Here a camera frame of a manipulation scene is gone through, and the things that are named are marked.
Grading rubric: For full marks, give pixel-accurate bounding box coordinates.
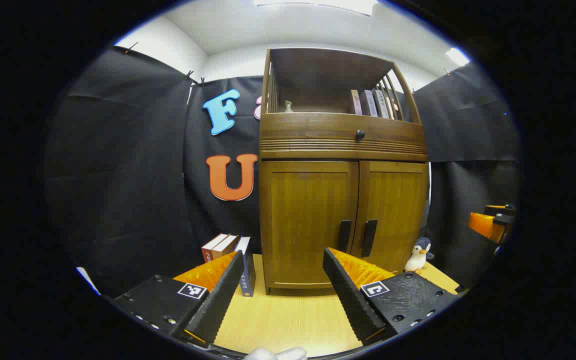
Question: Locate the wooden cabinet drawer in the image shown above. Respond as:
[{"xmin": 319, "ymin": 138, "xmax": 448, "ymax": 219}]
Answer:
[{"xmin": 259, "ymin": 112, "xmax": 428, "ymax": 162}]

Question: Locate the purple-grey book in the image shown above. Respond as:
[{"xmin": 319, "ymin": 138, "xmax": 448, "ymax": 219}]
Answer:
[{"xmin": 359, "ymin": 89, "xmax": 379, "ymax": 118}]

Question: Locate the black backdrop cloth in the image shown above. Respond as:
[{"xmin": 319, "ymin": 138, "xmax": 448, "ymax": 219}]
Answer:
[{"xmin": 43, "ymin": 44, "xmax": 521, "ymax": 301}]

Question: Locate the blue book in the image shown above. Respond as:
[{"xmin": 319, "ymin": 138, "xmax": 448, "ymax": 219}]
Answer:
[{"xmin": 234, "ymin": 236, "xmax": 257, "ymax": 298}]

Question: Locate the black door handle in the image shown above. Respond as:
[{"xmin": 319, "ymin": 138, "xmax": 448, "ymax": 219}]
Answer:
[
  {"xmin": 360, "ymin": 219, "xmax": 378, "ymax": 258},
  {"xmin": 337, "ymin": 220, "xmax": 353, "ymax": 253}
]

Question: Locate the small ceiling light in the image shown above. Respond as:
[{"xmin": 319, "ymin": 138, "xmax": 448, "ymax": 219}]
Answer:
[{"xmin": 444, "ymin": 47, "xmax": 471, "ymax": 67}]

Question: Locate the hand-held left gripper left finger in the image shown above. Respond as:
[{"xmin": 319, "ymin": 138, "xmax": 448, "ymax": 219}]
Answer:
[{"xmin": 110, "ymin": 250, "xmax": 245, "ymax": 346}]

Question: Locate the pale grey book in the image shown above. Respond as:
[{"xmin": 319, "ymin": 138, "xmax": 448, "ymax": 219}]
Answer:
[{"xmin": 372, "ymin": 89, "xmax": 390, "ymax": 119}]

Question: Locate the penguin plush toy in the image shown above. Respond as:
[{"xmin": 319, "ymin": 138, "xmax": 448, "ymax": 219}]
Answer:
[{"xmin": 404, "ymin": 237, "xmax": 435, "ymax": 274}]

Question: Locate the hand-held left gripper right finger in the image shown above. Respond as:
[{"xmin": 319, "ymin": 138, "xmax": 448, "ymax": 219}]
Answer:
[{"xmin": 322, "ymin": 247, "xmax": 460, "ymax": 347}]

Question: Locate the wooden double-door shoe cabinet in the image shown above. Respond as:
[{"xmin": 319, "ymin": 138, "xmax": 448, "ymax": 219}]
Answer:
[{"xmin": 258, "ymin": 47, "xmax": 430, "ymax": 296}]

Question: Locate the wooden cabinet door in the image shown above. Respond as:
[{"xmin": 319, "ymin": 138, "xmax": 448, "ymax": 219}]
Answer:
[
  {"xmin": 352, "ymin": 161, "xmax": 428, "ymax": 275},
  {"xmin": 260, "ymin": 161, "xmax": 360, "ymax": 290}
]

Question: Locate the long ceiling light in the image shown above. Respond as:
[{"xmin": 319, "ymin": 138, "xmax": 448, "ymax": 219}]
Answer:
[{"xmin": 254, "ymin": 0, "xmax": 378, "ymax": 17}]

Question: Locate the brown book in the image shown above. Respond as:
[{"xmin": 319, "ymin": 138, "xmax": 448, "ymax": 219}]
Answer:
[{"xmin": 210, "ymin": 234, "xmax": 240, "ymax": 261}]

